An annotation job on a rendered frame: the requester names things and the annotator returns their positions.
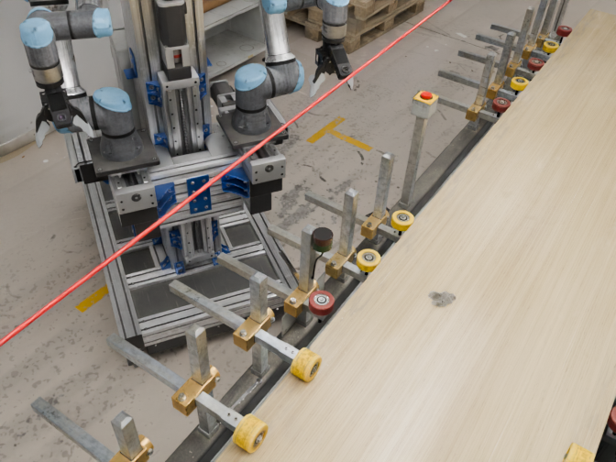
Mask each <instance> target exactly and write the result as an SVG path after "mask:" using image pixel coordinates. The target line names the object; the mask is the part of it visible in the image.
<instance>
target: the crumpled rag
mask: <svg viewBox="0 0 616 462"><path fill-rule="evenodd" d="M428 297H429V298H431V299H432V305H436V306H438V307H440V306H444V307H446V306H447V305H448V304H449V303H452V302H453V301H455V300H456V296H455V294H454V293H449V292H447V291H442V292H437V291H430V293H429V294H428Z"/></svg>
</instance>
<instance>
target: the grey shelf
mask: <svg viewBox="0 0 616 462"><path fill-rule="evenodd" d="M203 21H204V33H205V45H206V57H207V58H208V59H209V61H210V62H211V63H212V65H213V66H209V67H207V68H208V80H209V79H211V78H213V77H215V76H217V75H219V74H221V73H223V72H226V71H228V70H230V69H232V68H234V67H235V66H237V65H238V64H240V63H242V62H244V61H247V60H248V59H250V58H252V57H254V56H256V55H258V54H260V53H261V52H262V51H264V50H265V58H263V59H262V61H264V62H265V60H266V59H267V58H268V52H267V47H266V41H265V44H264V31H263V26H262V21H261V15H260V10H259V0H231V1H229V2H227V3H225V4H223V5H220V6H218V7H216V8H214V9H212V10H210V11H208V12H205V13H203ZM228 24H229V25H228ZM224 27H225V30H224ZM230 27H231V30H230Z"/></svg>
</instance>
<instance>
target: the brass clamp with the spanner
mask: <svg viewBox="0 0 616 462"><path fill-rule="evenodd" d="M316 291H320V290H319V284H318V283H317V282H316V281H315V280H313V287H312V288H311V290H310V291H309V292H308V293H307V292H305V291H302V290H300V289H299V286H298V287H297V288H296V289H295V290H294V291H293V293H292V294H291V295H290V296H289V297H288V298H287V299H286V300H285V301H284V312H286V313H287V314H290V315H292V316H293V317H295V318H297V317H298V315H299V314H300V313H301V312H302V311H303V303H304V302H305V301H306V300H307V299H308V298H309V297H310V295H311V294H312V293H313V292H316ZM291 298H295V299H296V304H290V300H291Z"/></svg>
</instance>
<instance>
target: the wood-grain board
mask: <svg viewBox="0 0 616 462"><path fill-rule="evenodd" d="M431 291H435V292H444V291H446V292H449V293H453V294H454V295H455V296H456V300H455V301H453V302H452V303H449V304H448V305H447V306H446V307H444V306H440V307H438V306H436V305H432V299H431V298H429V297H428V294H429V293H430V292H431ZM309 350H311V351H313V352H314V353H315V354H317V355H319V356H321V357H322V363H321V366H320V368H319V369H318V371H317V373H316V375H315V376H314V377H313V379H312V380H311V381H309V382H305V381H304V380H302V379H300V378H298V377H296V376H295V375H293V374H291V372H289V373H288V374H287V376H286V377H285V378H284V379H283V380H282V382H281V383H280V384H279V385H278V387H277V388H276V389H275V390H274V391H273V392H272V393H271V395H270V396H269V397H268V398H267V399H266V400H265V402H264V403H263V404H262V405H261V406H260V408H259V409H258V410H257V411H256V413H255V414H254V416H256V417H257V418H259V419H260V420H261V421H262V422H264V423H265V424H267V425H268V428H269V429H268V432H267V434H266V437H265V438H264V440H263V442H262V443H261V445H260V446H259V448H258V449H257V450H256V451H255V452H253V453H249V452H248V451H246V450H245V449H243V448H242V447H240V446H239V445H237V444H235V443H234V442H233V441H232V442H231V443H230V444H229V446H228V447H227V448H226V449H225V451H224V452H223V453H222V454H221V455H220V457H219V458H217V459H216V461H215V462H562V461H563V457H564V454H565V453H566V452H567V450H568V448H569V447H570V445H571V444H572V443H575V444H577V445H579V446H582V447H584V448H586V449H587V450H588V451H590V452H592V453H594V454H595V455H596V453H597V450H598V447H599V444H600V439H601V438H602V435H603V432H604V429H605V426H606V423H607V421H608V418H609V415H610V412H611V407H612V405H613V402H614V399H615V396H616V15H613V14H609V13H605V12H601V11H598V10H595V9H590V10H589V11H588V12H587V14H586V15H585V16H584V17H583V18H582V20H581V21H580V22H579V23H578V24H577V26H576V27H575V28H574V29H573V31H572V32H571V33H570V34H569V35H568V37H567V38H566V39H565V40H564V42H563V43H562V44H561V45H560V46H559V48H558V49H557V50H556V51H555V53H554V54H553V55H552V56H551V58H550V59H549V60H548V61H547V62H546V64H545V65H544V66H543V67H542V69H541V70H540V71H539V72H538V73H537V74H536V75H535V76H534V77H533V79H532V80H531V81H530V82H529V83H528V85H527V86H526V87H525V88H524V89H523V91H522V92H521V93H520V95H519V96H518V97H517V98H516V99H515V101H514V102H513V103H512V104H511V106H510V107H509V108H508V109H507V110H506V112H505V113H504V114H503V115H502V116H501V118H500V119H499V120H498V121H497V123H496V124H495V125H494V126H493V127H492V129H491V130H490V131H489V132H488V134H487V135H486V136H485V137H484V138H483V139H482V140H481V141H480V142H479V144H478V145H477V146H476V147H475V149H474V150H473V151H472V152H471V153H470V155H469V156H468V157H467V158H466V160H465V161H464V162H463V163H462V164H461V166H460V167H459V168H458V169H457V170H456V172H455V173H454V174H453V175H452V177H451V178H450V179H449V180H448V182H447V183H446V184H445V185H444V187H443V188H442V189H441V190H440V191H439V193H438V194H437V195H436V196H435V197H434V199H433V200H432V201H431V202H430V203H429V204H428V205H427V206H426V207H425V209H424V210H423V211H422V212H421V214H420V215H419V216H418V217H417V218H416V220H415V221H414V222H413V223H412V225H411V226H410V227H409V228H408V230H407V231H406V232H405V233H404V234H403V236H402V237H401V238H400V239H399V241H398V242H397V243H396V244H395V245H394V247H393V248H392V249H391V250H390V252H389V253H388V254H387V255H386V256H385V258H384V259H383V260H382V261H381V262H380V264H379V265H378V266H377V267H376V268H375V269H374V270H373V271H372V273H371V274H370V275H369V276H368V278H367V279H366V280H365V281H364V282H363V284H362V285H361V286H360V287H359V288H358V290H357V291H356V292H355V293H354V295H353V296H352V297H351V298H350V299H349V301H348V302H347V303H346V304H345V306H344V307H343V308H342V309H341V310H340V312H339V313H338V314H337V315H336V317H335V318H334V319H333V320H332V322H331V323H330V324H329V325H328V326H327V327H326V329H325V330H324V331H323V332H322V333H321V334H320V335H319V336H318V338H317V339H316V340H315V341H314V342H313V344H312V345H311V346H310V347H309Z"/></svg>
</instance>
